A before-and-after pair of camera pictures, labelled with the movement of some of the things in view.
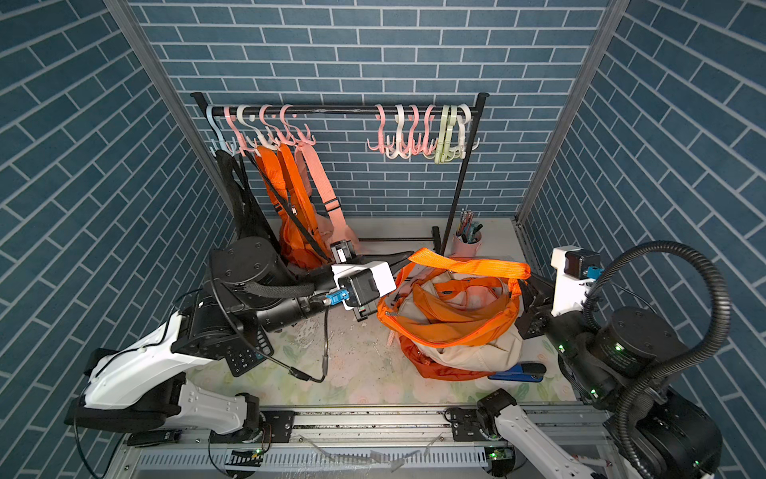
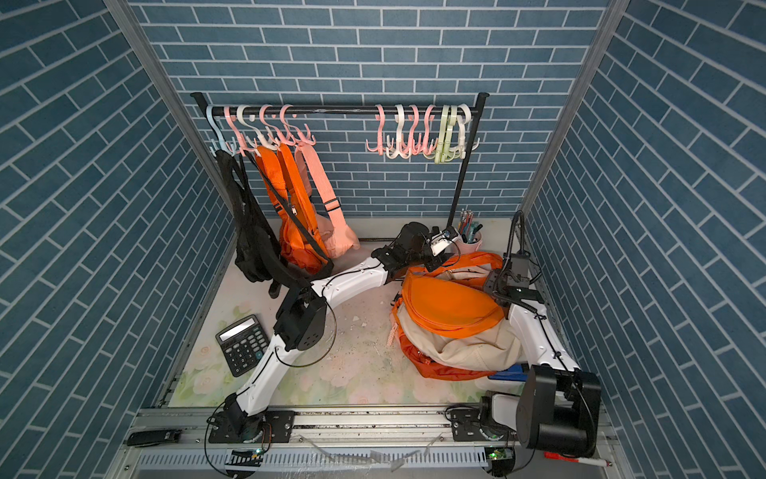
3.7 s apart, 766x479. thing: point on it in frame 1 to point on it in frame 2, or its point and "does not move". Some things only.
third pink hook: [381, 119] does not move
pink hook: [426, 145] does not move
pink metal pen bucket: [468, 236] does not move
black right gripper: [540, 298] to [492, 280]
